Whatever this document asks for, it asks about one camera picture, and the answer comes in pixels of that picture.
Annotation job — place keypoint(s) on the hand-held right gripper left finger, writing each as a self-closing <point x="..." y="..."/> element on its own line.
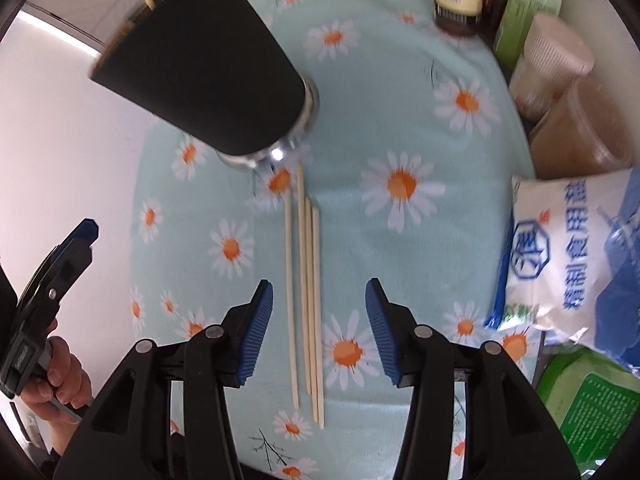
<point x="257" y="335"/>

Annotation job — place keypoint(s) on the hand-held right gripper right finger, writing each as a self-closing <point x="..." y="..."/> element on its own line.
<point x="382" y="335"/>

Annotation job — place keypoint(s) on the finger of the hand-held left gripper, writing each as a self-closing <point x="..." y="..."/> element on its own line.
<point x="85" y="230"/>
<point x="72" y="265"/>

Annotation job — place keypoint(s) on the black cylindrical utensil holder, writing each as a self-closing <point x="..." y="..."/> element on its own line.
<point x="200" y="70"/>

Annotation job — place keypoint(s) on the person's left hand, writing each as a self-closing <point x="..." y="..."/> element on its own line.
<point x="67" y="375"/>

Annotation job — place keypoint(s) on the daisy print tablecloth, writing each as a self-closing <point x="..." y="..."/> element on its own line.
<point x="350" y="240"/>

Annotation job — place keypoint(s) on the white and blue salt bag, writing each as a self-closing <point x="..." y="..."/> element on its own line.
<point x="565" y="260"/>

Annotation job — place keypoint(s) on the green sugar bag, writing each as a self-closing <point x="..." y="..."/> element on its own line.
<point x="595" y="410"/>

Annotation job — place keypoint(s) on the clear plastic jar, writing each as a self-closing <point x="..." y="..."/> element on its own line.
<point x="585" y="135"/>

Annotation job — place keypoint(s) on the jar with white ribbed cap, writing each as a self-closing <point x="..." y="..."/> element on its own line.
<point x="550" y="60"/>

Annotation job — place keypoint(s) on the green label oil bottle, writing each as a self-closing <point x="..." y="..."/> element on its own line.
<point x="530" y="5"/>

